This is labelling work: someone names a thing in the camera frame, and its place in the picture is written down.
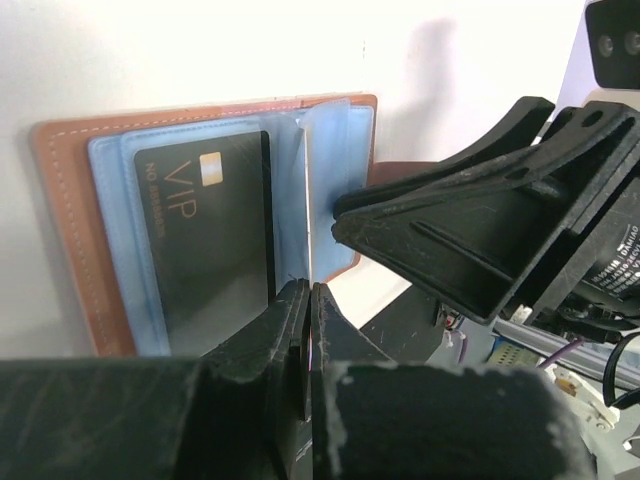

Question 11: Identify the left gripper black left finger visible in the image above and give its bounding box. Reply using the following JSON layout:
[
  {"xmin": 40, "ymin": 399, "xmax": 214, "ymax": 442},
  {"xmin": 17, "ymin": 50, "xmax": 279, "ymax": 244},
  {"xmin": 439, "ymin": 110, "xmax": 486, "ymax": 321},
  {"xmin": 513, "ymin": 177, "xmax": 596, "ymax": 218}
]
[{"xmin": 200, "ymin": 279, "xmax": 310, "ymax": 479}]

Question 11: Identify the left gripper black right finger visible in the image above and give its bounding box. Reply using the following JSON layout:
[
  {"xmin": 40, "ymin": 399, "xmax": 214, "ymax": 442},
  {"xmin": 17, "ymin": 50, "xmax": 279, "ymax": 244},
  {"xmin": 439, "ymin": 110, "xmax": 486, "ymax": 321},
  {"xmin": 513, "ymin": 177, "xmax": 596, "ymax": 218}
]
[{"xmin": 310, "ymin": 283, "xmax": 391, "ymax": 479}]

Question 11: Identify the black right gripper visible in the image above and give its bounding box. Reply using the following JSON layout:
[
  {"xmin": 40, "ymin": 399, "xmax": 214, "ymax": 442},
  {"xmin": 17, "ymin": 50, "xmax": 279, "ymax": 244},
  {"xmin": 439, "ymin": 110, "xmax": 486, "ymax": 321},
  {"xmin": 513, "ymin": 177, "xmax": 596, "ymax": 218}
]
[{"xmin": 332, "ymin": 102, "xmax": 639, "ymax": 330}]

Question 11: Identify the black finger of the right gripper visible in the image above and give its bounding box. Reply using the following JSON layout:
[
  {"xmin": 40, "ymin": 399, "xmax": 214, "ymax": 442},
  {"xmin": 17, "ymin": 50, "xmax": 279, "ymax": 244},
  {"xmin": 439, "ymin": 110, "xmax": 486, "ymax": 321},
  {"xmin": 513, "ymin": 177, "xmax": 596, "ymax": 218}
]
[{"xmin": 364, "ymin": 96, "xmax": 556, "ymax": 191}]

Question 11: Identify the black VIP card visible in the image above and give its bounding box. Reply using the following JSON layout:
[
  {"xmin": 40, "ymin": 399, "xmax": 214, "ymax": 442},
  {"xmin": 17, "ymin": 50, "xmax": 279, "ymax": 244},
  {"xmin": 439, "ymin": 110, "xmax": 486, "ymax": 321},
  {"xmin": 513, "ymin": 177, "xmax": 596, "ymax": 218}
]
[{"xmin": 133, "ymin": 130, "xmax": 275, "ymax": 355}]

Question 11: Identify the brown leather card holder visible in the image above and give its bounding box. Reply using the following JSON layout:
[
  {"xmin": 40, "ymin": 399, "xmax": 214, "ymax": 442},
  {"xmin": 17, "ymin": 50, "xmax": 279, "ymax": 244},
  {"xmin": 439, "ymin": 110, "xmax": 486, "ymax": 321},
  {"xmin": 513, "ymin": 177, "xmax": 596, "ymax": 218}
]
[{"xmin": 29, "ymin": 92, "xmax": 451, "ymax": 357}]

